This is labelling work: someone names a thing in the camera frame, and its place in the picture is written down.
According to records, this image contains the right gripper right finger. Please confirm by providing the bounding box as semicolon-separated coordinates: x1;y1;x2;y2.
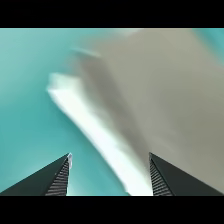
148;152;224;197

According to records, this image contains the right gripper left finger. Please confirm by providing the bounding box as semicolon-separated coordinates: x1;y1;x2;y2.
0;152;73;197

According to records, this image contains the beige garment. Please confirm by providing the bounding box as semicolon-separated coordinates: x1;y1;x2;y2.
71;28;224;194

